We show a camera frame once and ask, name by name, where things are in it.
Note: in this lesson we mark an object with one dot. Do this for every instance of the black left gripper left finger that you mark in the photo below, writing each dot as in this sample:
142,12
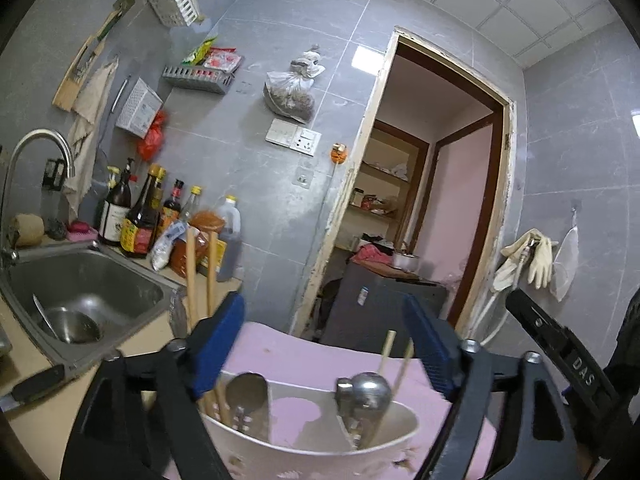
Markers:
111,437

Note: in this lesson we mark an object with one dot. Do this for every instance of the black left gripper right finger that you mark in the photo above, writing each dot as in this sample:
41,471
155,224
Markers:
533,440

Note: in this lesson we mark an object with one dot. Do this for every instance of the steel spoon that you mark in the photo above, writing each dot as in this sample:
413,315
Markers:
248,400
362,401

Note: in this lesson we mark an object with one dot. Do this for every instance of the white plastic utensil holder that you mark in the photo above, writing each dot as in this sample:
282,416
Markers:
306,439

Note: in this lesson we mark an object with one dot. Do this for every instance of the thick bamboo chopstick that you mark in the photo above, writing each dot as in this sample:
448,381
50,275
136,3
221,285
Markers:
211,273
191,296

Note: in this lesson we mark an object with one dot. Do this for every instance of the stainless steel sink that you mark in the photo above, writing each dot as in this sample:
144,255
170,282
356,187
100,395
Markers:
78,301

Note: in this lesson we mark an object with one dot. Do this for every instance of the cream rubber gloves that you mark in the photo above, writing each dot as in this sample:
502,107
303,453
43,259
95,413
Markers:
532,251

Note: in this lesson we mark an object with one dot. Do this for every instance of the dark sauce bottle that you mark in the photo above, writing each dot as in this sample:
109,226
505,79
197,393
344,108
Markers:
139,224

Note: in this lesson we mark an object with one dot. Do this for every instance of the oil jug yellow cap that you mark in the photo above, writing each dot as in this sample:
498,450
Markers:
229,238

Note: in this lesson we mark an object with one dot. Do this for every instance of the wine bottle white label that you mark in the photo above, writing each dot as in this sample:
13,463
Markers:
116,206

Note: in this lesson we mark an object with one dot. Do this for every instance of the white pot on fridge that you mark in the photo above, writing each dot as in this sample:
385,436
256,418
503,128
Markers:
405,262

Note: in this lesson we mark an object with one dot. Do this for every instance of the grey refrigerator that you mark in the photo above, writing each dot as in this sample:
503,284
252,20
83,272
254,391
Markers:
367,306

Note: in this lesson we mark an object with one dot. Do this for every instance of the red cloth on fridge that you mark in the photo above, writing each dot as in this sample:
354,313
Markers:
370,253

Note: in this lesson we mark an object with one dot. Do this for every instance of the red plastic bag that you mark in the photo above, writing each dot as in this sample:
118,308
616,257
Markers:
153,140

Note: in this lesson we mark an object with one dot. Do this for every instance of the hanging beige towel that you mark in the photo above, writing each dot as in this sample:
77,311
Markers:
88,108

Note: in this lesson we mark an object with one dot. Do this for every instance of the wooden cutting board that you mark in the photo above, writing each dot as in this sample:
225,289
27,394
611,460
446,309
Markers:
76,74

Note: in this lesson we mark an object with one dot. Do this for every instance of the hanging plastic bag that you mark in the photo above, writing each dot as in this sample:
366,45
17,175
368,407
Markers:
288,94

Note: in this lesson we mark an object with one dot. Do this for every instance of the white box on wall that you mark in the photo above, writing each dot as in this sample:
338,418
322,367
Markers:
139,110

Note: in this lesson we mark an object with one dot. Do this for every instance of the white wall socket panel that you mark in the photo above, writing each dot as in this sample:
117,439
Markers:
294,137

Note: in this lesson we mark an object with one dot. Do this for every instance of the orange wall hook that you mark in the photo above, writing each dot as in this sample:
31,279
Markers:
338,153

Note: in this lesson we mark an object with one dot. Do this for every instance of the grey wall shelf rack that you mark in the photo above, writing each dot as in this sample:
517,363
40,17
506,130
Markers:
198,78

